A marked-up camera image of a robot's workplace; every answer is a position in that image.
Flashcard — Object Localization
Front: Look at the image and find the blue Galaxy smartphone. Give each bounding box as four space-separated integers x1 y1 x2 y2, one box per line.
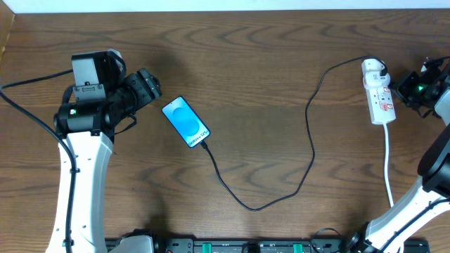
162 96 211 148

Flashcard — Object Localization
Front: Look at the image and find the black USB charging cable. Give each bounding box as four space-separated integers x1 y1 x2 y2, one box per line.
199 54 388 212

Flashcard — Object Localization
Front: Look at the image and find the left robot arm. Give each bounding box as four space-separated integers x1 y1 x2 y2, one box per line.
46 49 162 252

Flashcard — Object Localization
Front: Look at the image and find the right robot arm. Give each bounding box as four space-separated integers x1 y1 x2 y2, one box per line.
343 57 449 252

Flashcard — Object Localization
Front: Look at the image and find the white charger plug adapter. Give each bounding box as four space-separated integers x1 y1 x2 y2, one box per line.
363 71 390 89

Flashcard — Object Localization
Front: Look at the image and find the white power strip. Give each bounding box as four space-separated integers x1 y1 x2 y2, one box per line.
361 58 396 125

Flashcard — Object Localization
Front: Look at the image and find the white power strip cord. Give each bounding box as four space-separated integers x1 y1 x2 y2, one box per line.
382 122 395 208

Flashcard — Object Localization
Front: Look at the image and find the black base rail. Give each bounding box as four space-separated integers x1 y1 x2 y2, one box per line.
105 238 430 253

